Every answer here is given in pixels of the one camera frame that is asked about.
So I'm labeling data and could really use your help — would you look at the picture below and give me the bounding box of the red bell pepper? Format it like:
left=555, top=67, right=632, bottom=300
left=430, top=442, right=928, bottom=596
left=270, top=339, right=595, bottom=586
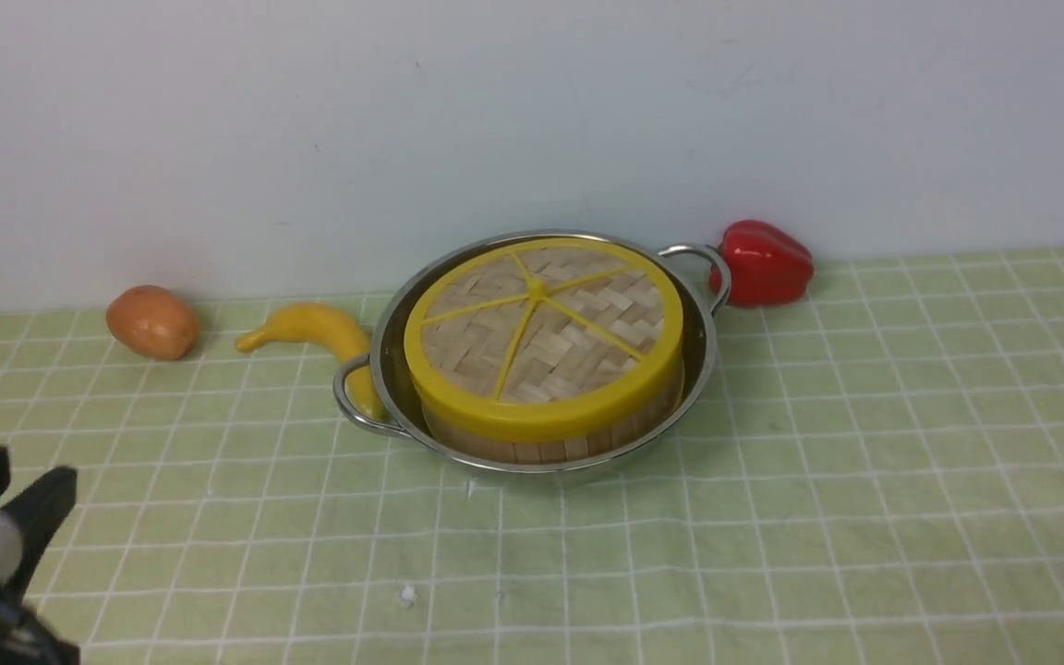
left=718, top=220, right=815, bottom=307

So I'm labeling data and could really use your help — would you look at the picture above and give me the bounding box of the green checkered tablecloth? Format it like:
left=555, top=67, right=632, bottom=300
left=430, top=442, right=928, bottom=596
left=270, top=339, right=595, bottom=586
left=0, top=248, right=1064, bottom=664

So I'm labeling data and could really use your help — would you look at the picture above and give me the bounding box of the woven bamboo steamer lid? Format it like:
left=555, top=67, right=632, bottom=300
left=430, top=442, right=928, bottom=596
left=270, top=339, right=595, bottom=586
left=403, top=236, right=685, bottom=445

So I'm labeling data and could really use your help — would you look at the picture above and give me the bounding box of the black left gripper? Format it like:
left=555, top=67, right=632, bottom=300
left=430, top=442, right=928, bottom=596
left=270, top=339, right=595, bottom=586
left=0, top=445, right=81, bottom=664

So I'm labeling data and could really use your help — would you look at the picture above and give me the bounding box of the stainless steel pot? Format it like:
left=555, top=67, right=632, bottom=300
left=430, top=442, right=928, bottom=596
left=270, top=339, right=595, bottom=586
left=332, top=230, right=731, bottom=487

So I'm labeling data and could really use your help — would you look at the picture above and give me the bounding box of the orange brown potato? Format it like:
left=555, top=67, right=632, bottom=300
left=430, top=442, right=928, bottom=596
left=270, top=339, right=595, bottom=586
left=105, top=284, right=201, bottom=361

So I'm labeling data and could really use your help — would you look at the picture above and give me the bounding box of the bamboo steamer basket yellow rim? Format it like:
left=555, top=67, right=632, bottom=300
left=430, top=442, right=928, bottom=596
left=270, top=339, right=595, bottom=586
left=422, top=362, right=685, bottom=466

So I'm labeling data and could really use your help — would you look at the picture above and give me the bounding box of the yellow banana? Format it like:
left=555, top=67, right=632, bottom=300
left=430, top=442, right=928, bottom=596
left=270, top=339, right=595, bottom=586
left=234, top=302, right=385, bottom=420

